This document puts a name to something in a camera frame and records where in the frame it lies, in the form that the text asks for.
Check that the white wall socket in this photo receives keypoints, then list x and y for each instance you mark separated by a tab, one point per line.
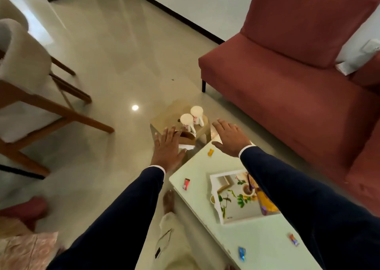
371	46

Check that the person's left thumb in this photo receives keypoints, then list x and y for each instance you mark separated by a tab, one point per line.
182	155

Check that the small white bowl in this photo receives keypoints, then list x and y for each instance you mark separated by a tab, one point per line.
248	189

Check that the white floral tray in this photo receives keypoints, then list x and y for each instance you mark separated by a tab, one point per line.
234	210

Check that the person's right thumb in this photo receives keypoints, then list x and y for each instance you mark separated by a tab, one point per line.
218	145

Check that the person's left forearm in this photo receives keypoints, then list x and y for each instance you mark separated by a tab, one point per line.
118	222

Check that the orange snack packet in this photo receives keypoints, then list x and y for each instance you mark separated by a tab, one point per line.
266	204

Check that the red armchair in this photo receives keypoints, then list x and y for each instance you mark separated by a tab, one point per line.
366	171

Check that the orange and blue candy wrapper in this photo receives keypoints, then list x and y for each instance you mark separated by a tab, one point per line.
293	239

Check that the person's left little finger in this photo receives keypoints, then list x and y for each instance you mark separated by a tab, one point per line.
157	140

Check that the brown tissue box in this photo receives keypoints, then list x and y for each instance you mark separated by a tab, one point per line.
187	139

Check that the red cushion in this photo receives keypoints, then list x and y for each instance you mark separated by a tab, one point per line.
368	70

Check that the red footstool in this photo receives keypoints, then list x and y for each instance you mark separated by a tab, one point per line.
26	212

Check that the person's right forearm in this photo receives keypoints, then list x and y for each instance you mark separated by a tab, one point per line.
311	207

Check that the person's right hand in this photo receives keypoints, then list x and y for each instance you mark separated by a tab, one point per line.
233	139

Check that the wooden chair with white cushion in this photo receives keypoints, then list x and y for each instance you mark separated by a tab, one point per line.
26	70

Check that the small wooden side table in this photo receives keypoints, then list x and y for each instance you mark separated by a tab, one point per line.
169	116

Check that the person's leg in white trousers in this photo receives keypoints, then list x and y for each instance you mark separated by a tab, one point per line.
173	243

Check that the person's left middle finger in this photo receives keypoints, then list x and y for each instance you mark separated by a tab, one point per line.
172	133

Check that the person's left hand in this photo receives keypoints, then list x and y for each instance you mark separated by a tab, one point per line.
166	152

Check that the white printed cup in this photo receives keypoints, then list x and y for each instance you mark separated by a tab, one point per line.
187	121
197	114

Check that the red candy wrapper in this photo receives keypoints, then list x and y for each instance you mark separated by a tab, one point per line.
186	184

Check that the red fabric sofa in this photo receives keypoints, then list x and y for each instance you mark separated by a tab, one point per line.
297	70

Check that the pink floral cushion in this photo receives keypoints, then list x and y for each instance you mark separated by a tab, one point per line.
28	252

